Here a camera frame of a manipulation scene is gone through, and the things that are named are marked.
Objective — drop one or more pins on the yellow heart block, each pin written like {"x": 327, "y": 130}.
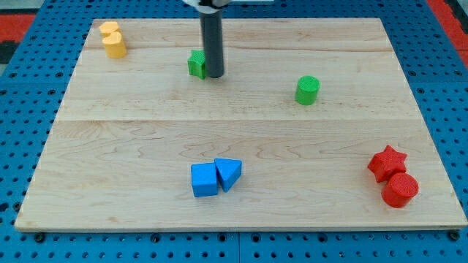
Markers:
{"x": 114, "y": 45}

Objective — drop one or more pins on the blue cube block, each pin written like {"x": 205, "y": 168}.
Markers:
{"x": 204, "y": 179}

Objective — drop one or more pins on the wooden board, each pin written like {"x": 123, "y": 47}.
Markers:
{"x": 118, "y": 157}

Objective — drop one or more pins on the green cylinder block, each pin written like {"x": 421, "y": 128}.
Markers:
{"x": 307, "y": 90}

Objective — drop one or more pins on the blue triangle block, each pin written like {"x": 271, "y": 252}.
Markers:
{"x": 228, "y": 171}

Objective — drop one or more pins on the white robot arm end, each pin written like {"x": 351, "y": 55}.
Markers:
{"x": 208, "y": 7}

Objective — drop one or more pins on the yellow pentagon block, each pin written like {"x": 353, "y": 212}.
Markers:
{"x": 108, "y": 27}

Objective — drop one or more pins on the red star block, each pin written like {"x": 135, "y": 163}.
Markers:
{"x": 387, "y": 162}

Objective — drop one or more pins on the red cylinder block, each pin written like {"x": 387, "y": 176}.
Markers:
{"x": 400, "y": 190}

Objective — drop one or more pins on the green star block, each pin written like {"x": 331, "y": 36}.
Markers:
{"x": 196, "y": 64}

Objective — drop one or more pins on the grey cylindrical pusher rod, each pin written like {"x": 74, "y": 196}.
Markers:
{"x": 211, "y": 29}

